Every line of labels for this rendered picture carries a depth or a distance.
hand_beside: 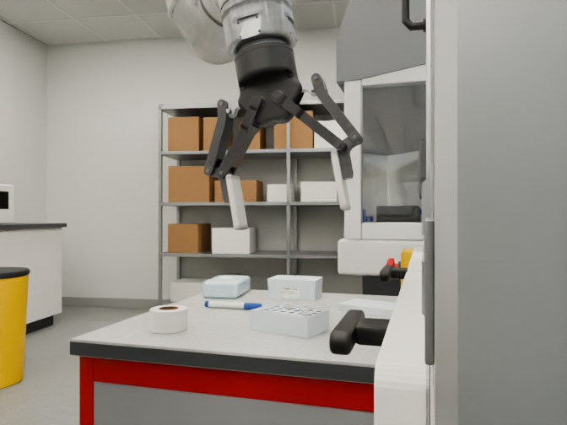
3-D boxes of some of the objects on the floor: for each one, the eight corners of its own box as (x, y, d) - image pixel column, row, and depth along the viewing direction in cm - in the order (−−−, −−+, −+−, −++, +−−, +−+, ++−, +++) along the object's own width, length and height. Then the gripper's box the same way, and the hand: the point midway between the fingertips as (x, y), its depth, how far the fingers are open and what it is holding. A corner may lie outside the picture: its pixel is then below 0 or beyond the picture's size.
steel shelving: (158, 320, 453) (158, 104, 454) (177, 309, 502) (177, 114, 502) (584, 335, 397) (583, 88, 397) (559, 322, 445) (558, 101, 446)
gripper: (161, 69, 62) (187, 238, 60) (355, 9, 55) (391, 199, 53) (190, 85, 69) (213, 236, 67) (365, 34, 62) (396, 201, 60)
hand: (290, 211), depth 60 cm, fingers open, 13 cm apart
